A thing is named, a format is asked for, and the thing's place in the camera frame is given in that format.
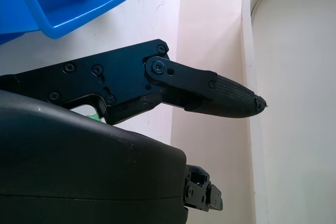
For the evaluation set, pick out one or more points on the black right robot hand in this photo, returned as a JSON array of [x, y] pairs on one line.
[[78, 161]]

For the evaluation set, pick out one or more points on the green toothpaste box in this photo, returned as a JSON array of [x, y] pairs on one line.
[[94, 117]]

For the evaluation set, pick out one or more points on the blue plastic tray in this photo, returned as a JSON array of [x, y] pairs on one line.
[[65, 3]]

